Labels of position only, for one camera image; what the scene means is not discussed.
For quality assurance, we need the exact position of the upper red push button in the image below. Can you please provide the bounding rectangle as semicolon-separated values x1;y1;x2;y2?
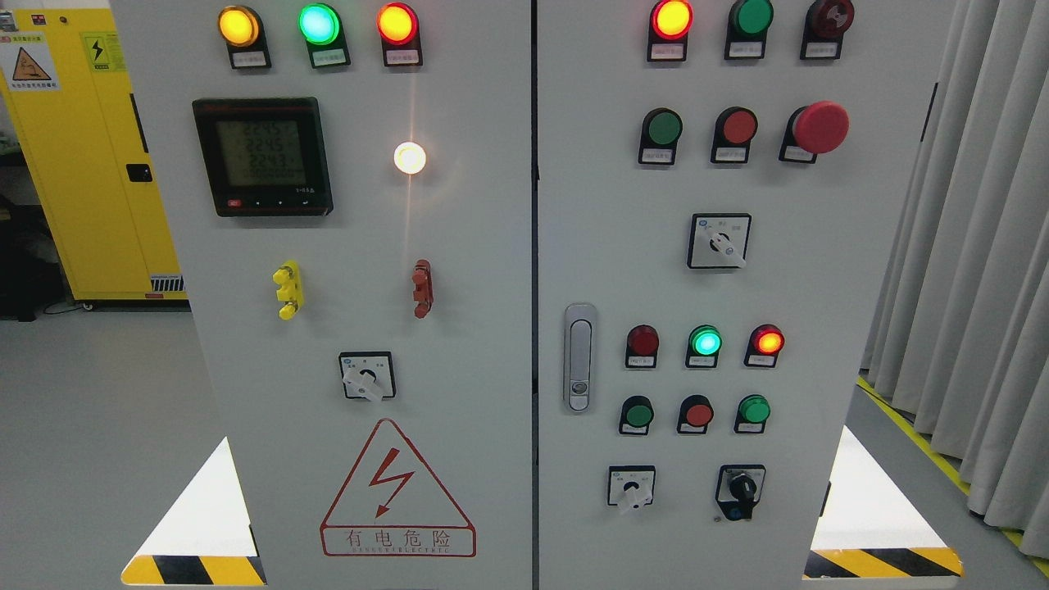
711;106;758;165

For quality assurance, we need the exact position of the lower green indicator lamp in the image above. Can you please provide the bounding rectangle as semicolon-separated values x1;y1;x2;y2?
685;324;723;368

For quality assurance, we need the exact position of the red electric danger warning sticker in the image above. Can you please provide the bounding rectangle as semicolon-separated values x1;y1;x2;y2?
320;419;477;557

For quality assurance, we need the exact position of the lower left rotary selector switch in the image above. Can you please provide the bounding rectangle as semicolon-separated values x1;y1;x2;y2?
606;465;656;513

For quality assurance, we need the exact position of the left black yellow hazard tape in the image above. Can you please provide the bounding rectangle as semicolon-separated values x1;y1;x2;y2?
120;554;266;586

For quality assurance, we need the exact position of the yellow floor marking tape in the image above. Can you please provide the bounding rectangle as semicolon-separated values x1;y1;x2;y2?
847;373;1048;589

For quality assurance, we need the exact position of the yellow terminal connector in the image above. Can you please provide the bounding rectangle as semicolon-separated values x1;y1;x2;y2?
272;259;303;321

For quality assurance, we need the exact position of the red indicator lamp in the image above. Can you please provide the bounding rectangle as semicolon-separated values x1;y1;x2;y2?
624;324;660;370
646;0;694;62
744;324;784;367
377;2;423;67

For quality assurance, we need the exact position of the left door rotary selector switch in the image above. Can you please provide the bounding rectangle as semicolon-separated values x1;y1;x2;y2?
338;352;397;401

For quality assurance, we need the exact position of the right black yellow hazard tape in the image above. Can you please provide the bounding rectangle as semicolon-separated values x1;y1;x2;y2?
802;547;965;580

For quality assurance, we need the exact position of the green indicator lamp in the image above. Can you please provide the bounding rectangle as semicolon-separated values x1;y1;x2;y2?
298;2;351;70
685;324;723;368
724;0;774;61

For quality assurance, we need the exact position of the black yellow hazard tape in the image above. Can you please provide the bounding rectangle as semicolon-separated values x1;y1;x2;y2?
120;554;266;586
802;547;965;580

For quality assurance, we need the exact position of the green start button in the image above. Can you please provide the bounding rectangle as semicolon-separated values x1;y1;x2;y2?
618;395;655;436

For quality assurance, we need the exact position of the grey pleated curtain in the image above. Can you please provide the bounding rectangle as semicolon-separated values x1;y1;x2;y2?
863;1;1048;557

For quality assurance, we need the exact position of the red indicator lamp top right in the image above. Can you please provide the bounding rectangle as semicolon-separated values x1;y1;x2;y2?
646;0;694;62

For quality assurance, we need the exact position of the upper right rotary selector switch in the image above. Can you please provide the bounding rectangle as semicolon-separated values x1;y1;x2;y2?
686;213;752;270

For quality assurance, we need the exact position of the lower left red indicator lamp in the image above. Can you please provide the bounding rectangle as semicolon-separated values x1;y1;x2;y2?
624;324;660;370

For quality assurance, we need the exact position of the yellow safety storage cabinet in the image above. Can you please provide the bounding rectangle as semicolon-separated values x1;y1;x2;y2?
1;8;187;303

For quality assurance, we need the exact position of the lower right green push button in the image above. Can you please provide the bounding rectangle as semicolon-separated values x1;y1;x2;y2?
733;393;771;434

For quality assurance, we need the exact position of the red mushroom emergency stop button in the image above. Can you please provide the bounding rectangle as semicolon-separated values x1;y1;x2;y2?
779;100;850;164

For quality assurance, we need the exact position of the black digital power meter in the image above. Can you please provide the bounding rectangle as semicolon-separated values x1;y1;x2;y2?
193;97;334;217

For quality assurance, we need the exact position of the red terminal connector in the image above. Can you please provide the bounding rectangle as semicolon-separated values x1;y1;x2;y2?
410;259;434;319

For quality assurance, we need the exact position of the upper green push button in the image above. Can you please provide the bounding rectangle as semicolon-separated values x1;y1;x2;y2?
637;107;684;166

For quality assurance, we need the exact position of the lower right red indicator lamp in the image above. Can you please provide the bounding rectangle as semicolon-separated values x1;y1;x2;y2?
744;324;784;367

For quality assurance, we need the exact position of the green indicator lamp top left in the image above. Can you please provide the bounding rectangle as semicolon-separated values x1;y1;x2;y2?
298;2;351;70

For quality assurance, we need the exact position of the red indicator lamp top left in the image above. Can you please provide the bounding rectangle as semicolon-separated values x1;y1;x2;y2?
377;2;423;67

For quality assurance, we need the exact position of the black key selector switch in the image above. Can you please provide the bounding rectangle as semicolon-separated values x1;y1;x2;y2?
715;464;765;520

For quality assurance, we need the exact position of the white lit indicator lamp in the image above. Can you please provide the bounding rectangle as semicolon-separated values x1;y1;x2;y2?
393;141;428;175

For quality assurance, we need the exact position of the silver cabinet door handle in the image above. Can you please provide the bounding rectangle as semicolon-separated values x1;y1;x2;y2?
563;303;598;412

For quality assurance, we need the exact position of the grey electrical control cabinet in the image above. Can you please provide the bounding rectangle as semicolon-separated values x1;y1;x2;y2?
111;1;956;589

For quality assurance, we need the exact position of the dark red buzzer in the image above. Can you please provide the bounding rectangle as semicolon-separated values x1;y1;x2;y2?
799;0;856;60

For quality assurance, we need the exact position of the green indicator lamp top right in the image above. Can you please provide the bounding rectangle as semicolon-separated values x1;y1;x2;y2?
724;0;774;61

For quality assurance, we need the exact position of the green push button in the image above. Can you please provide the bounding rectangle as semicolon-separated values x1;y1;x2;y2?
733;393;771;434
637;107;684;166

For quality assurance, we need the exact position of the lower red stop button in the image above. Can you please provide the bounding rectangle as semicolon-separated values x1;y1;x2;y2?
677;395;713;434

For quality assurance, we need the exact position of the yellow indicator lamp top left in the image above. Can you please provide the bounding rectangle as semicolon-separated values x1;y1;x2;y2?
217;5;272;70

